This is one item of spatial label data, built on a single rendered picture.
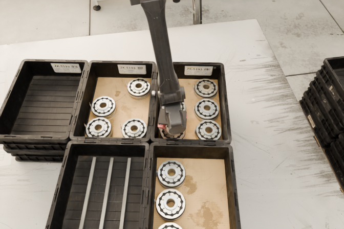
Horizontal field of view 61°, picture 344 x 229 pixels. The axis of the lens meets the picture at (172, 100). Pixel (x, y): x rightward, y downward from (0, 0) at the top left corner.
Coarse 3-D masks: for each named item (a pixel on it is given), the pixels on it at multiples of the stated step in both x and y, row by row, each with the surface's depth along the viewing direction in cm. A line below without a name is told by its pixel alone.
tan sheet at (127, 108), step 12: (108, 84) 134; (120, 84) 134; (96, 96) 130; (108, 96) 130; (120, 96) 130; (120, 108) 126; (132, 108) 126; (144, 108) 126; (120, 120) 122; (144, 120) 122; (120, 132) 119
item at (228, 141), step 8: (176, 64) 128; (184, 64) 128; (192, 64) 128; (200, 64) 127; (208, 64) 127; (216, 64) 127; (224, 72) 125; (224, 80) 122; (224, 88) 120; (224, 96) 117; (224, 104) 115; (152, 112) 113; (152, 120) 111; (152, 128) 109; (152, 136) 107
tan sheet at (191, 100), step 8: (184, 80) 135; (192, 80) 135; (216, 80) 135; (184, 88) 132; (192, 88) 132; (192, 96) 130; (216, 96) 130; (160, 104) 127; (192, 104) 127; (192, 112) 125; (192, 120) 122; (216, 120) 122; (192, 128) 120; (192, 136) 118
